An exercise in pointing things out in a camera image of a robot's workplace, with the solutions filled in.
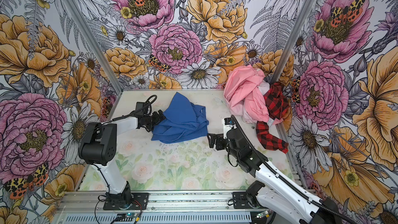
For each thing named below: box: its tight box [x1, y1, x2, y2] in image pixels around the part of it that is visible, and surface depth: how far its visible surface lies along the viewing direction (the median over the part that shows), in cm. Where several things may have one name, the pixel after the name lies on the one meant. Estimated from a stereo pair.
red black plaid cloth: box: [255, 81, 290, 154], surface depth 97 cm
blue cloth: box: [150, 91, 209, 145], surface depth 96 cm
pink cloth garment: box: [223, 64, 284, 125], surface depth 100 cm
